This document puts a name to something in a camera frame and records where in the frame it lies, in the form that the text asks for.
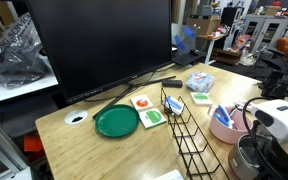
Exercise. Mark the white box with blue stripe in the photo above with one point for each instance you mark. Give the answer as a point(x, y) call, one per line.
point(174, 105)

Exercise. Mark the wooden low shelf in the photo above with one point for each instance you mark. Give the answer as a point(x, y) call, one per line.
point(225, 53)

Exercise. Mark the silver metal bowl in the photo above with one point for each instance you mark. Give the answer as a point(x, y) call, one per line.
point(237, 163)

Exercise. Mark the cardboard box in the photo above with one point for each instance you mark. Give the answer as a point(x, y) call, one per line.
point(202, 26)

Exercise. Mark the black camera stand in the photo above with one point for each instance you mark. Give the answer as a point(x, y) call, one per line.
point(275, 86)

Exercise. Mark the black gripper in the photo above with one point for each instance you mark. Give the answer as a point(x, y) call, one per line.
point(284, 170)

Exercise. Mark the white box with green label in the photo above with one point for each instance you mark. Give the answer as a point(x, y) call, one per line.
point(201, 99)

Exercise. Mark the white box with orange print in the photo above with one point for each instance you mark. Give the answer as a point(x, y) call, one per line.
point(141, 103)

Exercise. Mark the silver spoon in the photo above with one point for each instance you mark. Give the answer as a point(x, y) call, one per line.
point(238, 108)

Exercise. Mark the black monitor stand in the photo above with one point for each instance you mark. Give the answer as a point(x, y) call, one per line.
point(112, 103)

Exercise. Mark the white side table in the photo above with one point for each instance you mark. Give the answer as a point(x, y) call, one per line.
point(210, 50)

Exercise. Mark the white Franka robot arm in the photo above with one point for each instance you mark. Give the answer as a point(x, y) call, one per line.
point(274, 116)

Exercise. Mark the black keyboard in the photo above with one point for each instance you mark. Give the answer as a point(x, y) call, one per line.
point(187, 59)

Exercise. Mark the grey printed plastic bag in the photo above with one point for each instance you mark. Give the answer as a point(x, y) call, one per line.
point(17, 60)

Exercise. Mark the small black box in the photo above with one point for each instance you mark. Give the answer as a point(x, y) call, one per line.
point(172, 83)

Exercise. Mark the green plate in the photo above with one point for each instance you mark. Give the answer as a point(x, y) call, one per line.
point(117, 121)

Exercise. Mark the large black monitor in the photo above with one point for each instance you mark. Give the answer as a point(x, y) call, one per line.
point(100, 43)

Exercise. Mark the grey glass door cabinet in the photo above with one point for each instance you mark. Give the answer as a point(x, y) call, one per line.
point(267, 31)

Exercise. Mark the white box with green print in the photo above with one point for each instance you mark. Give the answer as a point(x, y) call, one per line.
point(152, 118)

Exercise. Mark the black computer mouse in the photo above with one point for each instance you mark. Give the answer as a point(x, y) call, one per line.
point(194, 52)

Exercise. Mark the blue and white tube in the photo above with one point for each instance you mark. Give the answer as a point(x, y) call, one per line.
point(223, 115)

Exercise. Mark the grey metal frame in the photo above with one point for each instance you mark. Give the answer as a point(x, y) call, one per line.
point(4, 146)

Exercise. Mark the colourful plastic bag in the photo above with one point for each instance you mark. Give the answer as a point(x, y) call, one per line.
point(244, 41)

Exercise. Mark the black background screen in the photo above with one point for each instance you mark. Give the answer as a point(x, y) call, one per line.
point(230, 16)

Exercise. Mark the clear sheet with blue tape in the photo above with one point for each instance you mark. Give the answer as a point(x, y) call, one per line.
point(184, 40)

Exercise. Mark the blue plastic packet bag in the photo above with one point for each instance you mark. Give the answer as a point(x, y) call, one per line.
point(200, 82)

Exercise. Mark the white box with blue text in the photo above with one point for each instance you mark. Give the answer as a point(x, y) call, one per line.
point(169, 176)

